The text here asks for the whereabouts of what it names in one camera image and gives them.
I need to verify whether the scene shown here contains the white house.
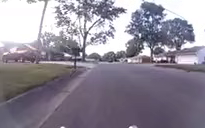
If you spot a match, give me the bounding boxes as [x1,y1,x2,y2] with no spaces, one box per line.
[174,45,205,65]

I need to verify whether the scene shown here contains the grey asphalt road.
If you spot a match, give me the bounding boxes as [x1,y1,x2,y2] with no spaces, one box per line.
[38,62,205,128]

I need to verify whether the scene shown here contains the dark vehicle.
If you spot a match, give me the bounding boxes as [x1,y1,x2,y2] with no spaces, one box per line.
[1,47,41,64]

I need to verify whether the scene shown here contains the row of trees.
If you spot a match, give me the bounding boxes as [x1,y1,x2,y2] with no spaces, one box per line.
[86,50,128,63]

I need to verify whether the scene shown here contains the tall tree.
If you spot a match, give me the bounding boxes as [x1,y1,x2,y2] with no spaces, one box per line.
[125,1,167,64]

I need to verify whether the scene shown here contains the overhead wires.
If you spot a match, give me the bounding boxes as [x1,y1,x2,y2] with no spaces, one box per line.
[163,7,188,21]

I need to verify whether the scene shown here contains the tree with slim trunk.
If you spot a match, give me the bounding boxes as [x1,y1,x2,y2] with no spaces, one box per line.
[26,0,51,64]

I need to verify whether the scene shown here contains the grass verge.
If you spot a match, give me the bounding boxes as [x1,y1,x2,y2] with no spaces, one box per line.
[153,63,205,74]
[0,62,84,108]

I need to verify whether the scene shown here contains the mailbox on post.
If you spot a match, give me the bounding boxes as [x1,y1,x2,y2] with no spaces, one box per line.
[71,46,82,70]

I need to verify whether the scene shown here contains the pale concrete kerb strip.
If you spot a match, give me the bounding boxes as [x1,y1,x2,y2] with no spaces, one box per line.
[0,68,93,128]

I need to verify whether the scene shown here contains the low house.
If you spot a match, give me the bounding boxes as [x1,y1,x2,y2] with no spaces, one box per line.
[127,54,152,64]

